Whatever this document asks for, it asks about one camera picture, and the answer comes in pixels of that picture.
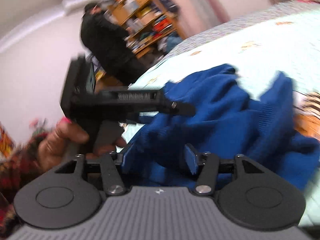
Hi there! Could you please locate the blue knit sweater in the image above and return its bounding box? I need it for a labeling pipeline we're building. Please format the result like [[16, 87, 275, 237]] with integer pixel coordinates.
[[121, 64, 319, 190]]

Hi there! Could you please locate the red plaid sleeve forearm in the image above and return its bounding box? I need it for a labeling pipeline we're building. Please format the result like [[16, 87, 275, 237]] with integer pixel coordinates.
[[1, 133, 48, 239]]

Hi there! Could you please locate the person in black clothes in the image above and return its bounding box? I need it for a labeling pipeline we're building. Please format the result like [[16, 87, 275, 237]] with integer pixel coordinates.
[[80, 2, 148, 86]]

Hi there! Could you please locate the person left hand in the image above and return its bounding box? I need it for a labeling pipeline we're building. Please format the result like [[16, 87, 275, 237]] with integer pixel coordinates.
[[37, 117, 89, 173]]

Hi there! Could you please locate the wooden bookshelf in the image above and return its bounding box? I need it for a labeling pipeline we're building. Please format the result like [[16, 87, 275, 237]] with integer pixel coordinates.
[[107, 0, 186, 59]]

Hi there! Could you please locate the pink curtain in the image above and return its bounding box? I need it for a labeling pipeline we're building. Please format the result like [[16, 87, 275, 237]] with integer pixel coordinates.
[[172, 0, 230, 37]]

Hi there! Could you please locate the bee pattern quilted bedspread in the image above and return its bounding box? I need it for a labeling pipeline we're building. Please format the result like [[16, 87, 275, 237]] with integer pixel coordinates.
[[120, 0, 320, 228]]

